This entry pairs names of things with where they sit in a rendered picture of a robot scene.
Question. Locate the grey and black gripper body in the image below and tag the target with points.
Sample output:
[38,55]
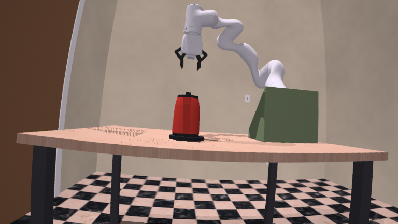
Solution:
[191,45]

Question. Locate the red electric kettle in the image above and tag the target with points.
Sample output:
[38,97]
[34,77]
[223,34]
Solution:
[186,120]

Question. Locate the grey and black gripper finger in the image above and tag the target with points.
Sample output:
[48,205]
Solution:
[180,57]
[201,59]

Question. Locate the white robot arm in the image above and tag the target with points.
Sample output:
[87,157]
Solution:
[270,75]

